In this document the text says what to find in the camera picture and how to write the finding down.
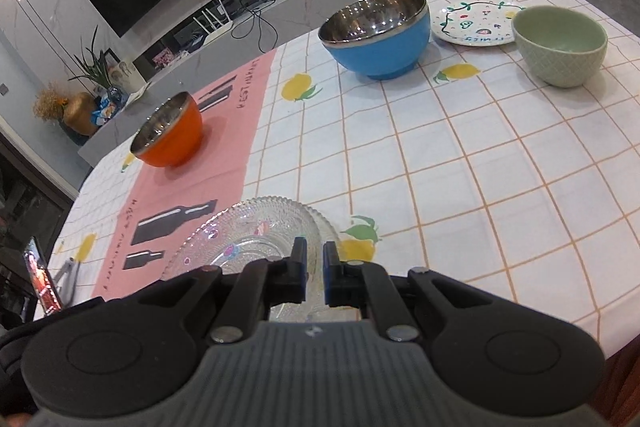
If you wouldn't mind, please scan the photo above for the blue steel bowl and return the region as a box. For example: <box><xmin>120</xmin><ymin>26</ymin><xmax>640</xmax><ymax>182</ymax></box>
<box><xmin>318</xmin><ymin>0</ymin><xmax>432</xmax><ymax>82</ymax></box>

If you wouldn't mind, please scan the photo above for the green potted plant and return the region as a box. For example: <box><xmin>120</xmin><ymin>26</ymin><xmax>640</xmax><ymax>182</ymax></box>
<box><xmin>67</xmin><ymin>26</ymin><xmax>118</xmax><ymax>90</ymax></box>

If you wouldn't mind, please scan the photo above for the green ceramic bowl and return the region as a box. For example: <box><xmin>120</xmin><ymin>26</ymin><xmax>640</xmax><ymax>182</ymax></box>
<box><xmin>511</xmin><ymin>5</ymin><xmax>609</xmax><ymax>88</ymax></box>

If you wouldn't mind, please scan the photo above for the dried flower bunch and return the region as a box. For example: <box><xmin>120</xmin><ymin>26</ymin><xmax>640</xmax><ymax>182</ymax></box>
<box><xmin>32</xmin><ymin>82</ymin><xmax>68</xmax><ymax>122</ymax></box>

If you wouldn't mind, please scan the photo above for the blue snack bag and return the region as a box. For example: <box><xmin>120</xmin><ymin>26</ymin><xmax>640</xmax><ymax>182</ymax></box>
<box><xmin>92</xmin><ymin>87</ymin><xmax>126</xmax><ymax>125</ymax></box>

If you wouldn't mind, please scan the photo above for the clear glass plate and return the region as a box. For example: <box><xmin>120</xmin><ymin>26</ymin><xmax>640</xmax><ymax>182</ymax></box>
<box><xmin>162</xmin><ymin>196</ymin><xmax>343</xmax><ymax>323</ymax></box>

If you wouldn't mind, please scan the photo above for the gold vase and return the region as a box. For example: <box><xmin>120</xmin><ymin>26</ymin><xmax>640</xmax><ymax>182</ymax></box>
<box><xmin>62</xmin><ymin>92</ymin><xmax>101</xmax><ymax>136</ymax></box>

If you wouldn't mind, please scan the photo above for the white printed vase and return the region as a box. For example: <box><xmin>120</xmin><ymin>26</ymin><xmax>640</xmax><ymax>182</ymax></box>
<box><xmin>111</xmin><ymin>59</ymin><xmax>146</xmax><ymax>94</ymax></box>

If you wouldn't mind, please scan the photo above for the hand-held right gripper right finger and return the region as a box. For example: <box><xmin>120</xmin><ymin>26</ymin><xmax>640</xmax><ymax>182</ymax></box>
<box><xmin>323</xmin><ymin>241</ymin><xmax>493</xmax><ymax>344</ymax></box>

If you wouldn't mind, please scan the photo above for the white painted plate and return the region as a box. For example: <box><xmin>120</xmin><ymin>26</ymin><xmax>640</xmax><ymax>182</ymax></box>
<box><xmin>431</xmin><ymin>0</ymin><xmax>527</xmax><ymax>48</ymax></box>

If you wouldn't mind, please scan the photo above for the black cable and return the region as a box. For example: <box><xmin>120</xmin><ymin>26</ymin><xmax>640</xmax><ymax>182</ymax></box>
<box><xmin>249</xmin><ymin>0</ymin><xmax>279</xmax><ymax>54</ymax></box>

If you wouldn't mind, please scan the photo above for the orange steel bowl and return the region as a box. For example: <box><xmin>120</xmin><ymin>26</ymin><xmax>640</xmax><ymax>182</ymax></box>
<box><xmin>129</xmin><ymin>91</ymin><xmax>204</xmax><ymax>168</ymax></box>

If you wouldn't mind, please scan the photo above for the lemon print checked tablecloth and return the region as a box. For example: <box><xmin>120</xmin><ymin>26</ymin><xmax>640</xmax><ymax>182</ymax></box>
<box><xmin>47</xmin><ymin>0</ymin><xmax>640</xmax><ymax>360</ymax></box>

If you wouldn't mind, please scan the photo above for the phone with lit screen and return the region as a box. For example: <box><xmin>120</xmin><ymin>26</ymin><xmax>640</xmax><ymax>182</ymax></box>
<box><xmin>22</xmin><ymin>236</ymin><xmax>63</xmax><ymax>314</ymax></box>

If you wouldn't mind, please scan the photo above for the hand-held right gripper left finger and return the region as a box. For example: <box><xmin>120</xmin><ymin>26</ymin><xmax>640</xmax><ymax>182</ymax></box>
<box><xmin>134</xmin><ymin>236</ymin><xmax>309</xmax><ymax>345</ymax></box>

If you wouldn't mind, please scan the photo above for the white router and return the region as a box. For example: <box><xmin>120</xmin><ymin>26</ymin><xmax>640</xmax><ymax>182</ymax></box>
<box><xmin>192</xmin><ymin>2</ymin><xmax>235</xmax><ymax>45</ymax></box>

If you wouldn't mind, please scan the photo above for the grey marble media console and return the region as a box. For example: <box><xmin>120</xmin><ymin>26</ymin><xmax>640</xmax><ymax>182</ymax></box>
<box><xmin>77</xmin><ymin>0</ymin><xmax>483</xmax><ymax>168</ymax></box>

